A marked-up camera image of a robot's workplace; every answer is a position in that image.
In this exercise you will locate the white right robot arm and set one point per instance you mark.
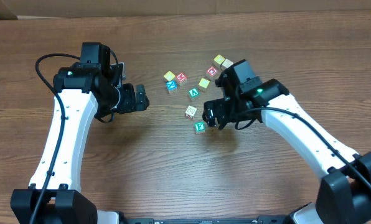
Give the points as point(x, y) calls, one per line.
point(344, 194)

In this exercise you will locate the red M wooden block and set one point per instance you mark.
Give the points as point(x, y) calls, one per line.
point(181, 79)

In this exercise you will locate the blue X wooden block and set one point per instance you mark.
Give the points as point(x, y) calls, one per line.
point(171, 86)

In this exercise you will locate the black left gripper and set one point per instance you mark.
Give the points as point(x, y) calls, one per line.
point(131, 99)

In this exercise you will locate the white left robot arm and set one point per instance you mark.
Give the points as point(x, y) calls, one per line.
point(91, 88)

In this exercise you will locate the green F wooden block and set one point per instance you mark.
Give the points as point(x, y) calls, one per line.
point(199, 127)

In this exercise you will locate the yellow wooden block middle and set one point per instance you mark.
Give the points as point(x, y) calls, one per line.
point(203, 84)

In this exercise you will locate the green V wooden block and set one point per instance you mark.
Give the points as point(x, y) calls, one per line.
point(193, 94)

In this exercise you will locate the plain wooden block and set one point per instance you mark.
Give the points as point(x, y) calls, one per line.
point(226, 64)

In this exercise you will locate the white red patterned wooden block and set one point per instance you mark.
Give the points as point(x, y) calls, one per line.
point(190, 112)

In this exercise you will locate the yellow wooden block top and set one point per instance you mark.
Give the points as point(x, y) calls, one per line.
point(218, 61)

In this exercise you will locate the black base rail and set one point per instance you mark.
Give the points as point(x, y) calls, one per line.
point(204, 220)

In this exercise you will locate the red C wooden block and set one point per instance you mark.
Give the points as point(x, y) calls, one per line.
point(211, 72)

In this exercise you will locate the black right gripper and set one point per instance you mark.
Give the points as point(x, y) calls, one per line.
point(215, 112)

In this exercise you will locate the yellow wooden block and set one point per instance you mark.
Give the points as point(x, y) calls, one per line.
point(218, 61)
point(203, 84)
point(169, 76)

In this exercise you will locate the yellow wooden block left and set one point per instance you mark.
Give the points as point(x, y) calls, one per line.
point(169, 76)

